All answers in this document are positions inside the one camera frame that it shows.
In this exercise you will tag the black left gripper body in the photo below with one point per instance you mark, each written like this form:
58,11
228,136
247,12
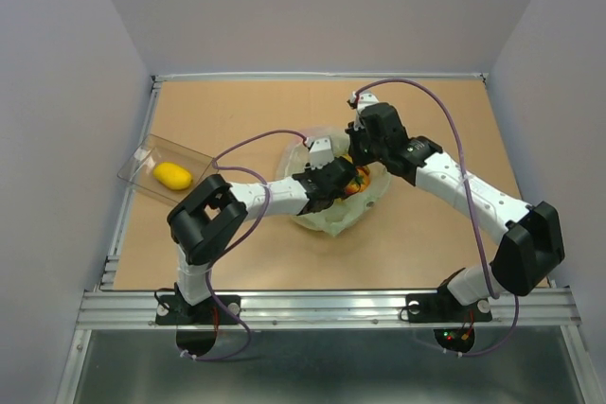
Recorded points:
311,173

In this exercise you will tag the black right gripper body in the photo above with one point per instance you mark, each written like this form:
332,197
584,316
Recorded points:
362,149

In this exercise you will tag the red orange persimmon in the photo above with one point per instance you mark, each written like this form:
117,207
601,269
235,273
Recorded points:
360,182

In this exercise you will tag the light green plastic bag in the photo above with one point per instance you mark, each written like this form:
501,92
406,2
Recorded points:
342,214

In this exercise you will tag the yellow banana bunch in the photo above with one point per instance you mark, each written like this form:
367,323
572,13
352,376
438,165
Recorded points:
348,158

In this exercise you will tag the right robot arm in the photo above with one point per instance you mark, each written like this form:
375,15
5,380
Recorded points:
528,237

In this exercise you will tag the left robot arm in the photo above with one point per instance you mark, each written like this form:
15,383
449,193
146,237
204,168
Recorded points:
203,224

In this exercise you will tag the clear plastic container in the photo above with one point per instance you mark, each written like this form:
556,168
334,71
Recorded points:
153,150

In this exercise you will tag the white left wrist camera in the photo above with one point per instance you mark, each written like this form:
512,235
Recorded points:
319,151

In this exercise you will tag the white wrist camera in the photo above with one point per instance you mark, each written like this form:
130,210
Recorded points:
359,101
319,151

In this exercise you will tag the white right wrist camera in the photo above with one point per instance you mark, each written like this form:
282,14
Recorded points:
359,101

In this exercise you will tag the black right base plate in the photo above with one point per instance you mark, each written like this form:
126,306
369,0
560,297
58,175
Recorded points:
433,308

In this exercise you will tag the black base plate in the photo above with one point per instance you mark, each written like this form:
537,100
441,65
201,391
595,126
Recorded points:
173,310
433,308

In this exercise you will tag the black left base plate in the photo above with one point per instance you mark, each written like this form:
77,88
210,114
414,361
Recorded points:
173,310

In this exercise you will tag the aluminium front rail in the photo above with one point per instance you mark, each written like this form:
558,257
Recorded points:
324,309

